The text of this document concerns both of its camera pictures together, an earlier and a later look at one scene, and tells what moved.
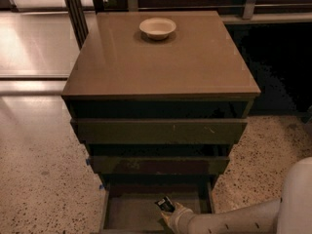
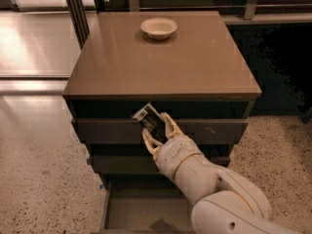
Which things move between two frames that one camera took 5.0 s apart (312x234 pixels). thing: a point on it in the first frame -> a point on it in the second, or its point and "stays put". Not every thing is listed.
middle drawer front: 159,165 stays put
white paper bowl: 157,28 stays put
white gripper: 180,215 -> 171,155
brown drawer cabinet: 159,99 stays put
